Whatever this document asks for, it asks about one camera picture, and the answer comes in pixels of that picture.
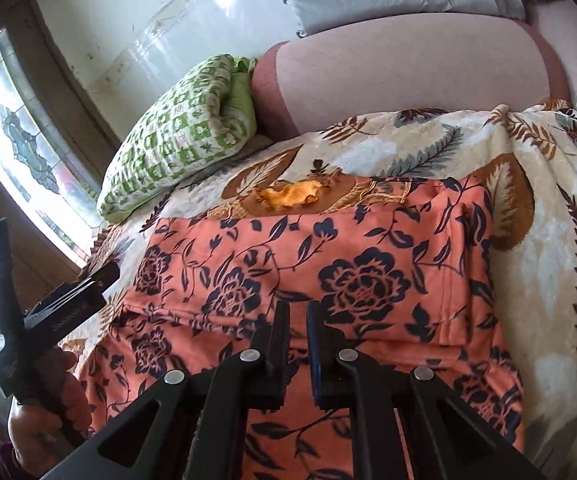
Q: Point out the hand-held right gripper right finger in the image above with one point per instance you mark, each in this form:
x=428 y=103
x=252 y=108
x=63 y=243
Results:
x=318 y=355

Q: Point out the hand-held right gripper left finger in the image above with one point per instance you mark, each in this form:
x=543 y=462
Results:
x=281 y=340

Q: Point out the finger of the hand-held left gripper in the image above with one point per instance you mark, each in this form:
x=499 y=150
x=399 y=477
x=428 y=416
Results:
x=99 y=277

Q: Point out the orange floral garment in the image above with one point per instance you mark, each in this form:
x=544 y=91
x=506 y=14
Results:
x=368 y=240

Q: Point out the person's left hand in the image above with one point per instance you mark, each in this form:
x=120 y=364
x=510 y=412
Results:
x=43 y=425

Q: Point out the stained glass window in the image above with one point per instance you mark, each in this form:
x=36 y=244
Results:
x=23 y=140

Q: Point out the green checked pillow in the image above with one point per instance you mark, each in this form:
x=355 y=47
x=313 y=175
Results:
x=178 y=130

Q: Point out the brown embroidered garment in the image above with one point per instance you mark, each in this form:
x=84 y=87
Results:
x=358 y=190

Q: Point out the leaf-printed blanket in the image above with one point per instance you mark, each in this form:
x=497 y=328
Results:
x=533 y=270

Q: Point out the pink bolster cushion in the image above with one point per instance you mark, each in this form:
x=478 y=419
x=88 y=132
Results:
x=393 y=70

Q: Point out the wooden window frame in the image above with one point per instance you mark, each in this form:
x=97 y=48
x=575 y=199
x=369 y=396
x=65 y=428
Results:
x=53 y=85

